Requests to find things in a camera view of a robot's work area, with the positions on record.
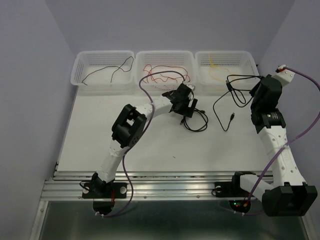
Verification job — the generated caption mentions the thin red wire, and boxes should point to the thin red wire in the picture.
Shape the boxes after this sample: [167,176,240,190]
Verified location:
[142,64,191,85]

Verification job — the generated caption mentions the yellow wire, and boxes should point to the yellow wire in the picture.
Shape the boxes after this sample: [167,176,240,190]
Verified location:
[207,52,242,85]

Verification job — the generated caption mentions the thin black wire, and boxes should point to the thin black wire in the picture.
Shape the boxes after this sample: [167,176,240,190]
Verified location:
[81,56,135,86]

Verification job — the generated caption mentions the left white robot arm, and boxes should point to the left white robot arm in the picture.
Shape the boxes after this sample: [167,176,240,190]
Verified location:
[86,83,198,197]

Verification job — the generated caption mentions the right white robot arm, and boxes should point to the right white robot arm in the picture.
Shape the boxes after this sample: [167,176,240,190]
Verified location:
[230,70,318,217]

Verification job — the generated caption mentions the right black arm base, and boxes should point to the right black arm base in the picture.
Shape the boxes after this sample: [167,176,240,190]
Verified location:
[211,171,257,216]

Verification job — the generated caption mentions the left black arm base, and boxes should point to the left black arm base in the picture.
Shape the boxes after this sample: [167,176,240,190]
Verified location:
[79,172,127,217]

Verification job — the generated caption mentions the middle white perforated basket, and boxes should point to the middle white perforated basket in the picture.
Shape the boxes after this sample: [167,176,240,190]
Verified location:
[133,50,197,92]

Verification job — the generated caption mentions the white perforated basket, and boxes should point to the white perforated basket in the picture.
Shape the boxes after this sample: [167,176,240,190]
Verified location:
[194,51,259,91]
[133,50,197,92]
[70,50,135,90]

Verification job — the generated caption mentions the right white perforated basket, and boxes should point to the right white perforated basket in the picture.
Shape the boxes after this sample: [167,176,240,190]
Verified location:
[194,51,259,91]

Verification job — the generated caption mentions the left white perforated basket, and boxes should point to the left white perforated basket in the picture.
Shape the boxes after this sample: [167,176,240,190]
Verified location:
[70,50,135,90]

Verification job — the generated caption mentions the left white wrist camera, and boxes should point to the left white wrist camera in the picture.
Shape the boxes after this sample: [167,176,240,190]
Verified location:
[186,84,196,91]

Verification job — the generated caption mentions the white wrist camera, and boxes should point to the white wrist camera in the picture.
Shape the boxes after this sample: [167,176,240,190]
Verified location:
[186,84,196,91]
[272,64,295,87]

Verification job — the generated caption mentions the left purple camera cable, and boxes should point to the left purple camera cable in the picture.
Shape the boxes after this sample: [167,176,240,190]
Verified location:
[93,71,190,218]

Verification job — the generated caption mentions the purple camera cable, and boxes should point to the purple camera cable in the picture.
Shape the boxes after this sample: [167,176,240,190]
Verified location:
[217,66,320,216]
[93,71,190,218]

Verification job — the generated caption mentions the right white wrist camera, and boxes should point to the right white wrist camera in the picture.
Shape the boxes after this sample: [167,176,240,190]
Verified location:
[272,64,295,87]

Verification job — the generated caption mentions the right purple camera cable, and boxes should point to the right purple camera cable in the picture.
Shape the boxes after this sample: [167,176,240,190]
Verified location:
[217,66,320,216]

